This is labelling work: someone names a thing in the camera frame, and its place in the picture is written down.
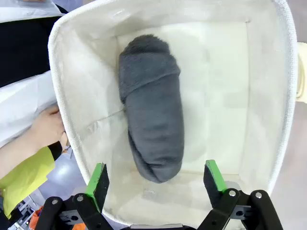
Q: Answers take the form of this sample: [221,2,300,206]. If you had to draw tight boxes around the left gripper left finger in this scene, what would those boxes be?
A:
[33,162,113,230]

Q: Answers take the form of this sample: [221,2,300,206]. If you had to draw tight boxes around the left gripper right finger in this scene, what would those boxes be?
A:
[196,159,283,230]

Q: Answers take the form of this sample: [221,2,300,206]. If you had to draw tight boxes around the dark gray towel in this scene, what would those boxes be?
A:
[118,34,185,184]

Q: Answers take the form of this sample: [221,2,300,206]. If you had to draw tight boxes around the pale yellow towel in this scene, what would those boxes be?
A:
[295,42,307,104]

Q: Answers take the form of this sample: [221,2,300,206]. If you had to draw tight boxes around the person's right forearm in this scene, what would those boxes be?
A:
[0,138,40,180]

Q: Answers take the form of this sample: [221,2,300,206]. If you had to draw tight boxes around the person's right hand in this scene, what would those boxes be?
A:
[30,105,70,154]

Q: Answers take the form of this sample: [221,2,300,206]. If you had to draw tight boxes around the orange garment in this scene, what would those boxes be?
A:
[28,207,47,230]

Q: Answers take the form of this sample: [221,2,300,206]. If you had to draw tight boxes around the mannequin with yellow apron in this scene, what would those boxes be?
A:
[0,145,63,220]

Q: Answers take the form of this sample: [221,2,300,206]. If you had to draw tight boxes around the cream fabric basket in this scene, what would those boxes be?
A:
[47,0,299,227]

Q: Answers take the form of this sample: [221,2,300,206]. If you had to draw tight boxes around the person in white shirt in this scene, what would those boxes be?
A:
[0,0,72,149]

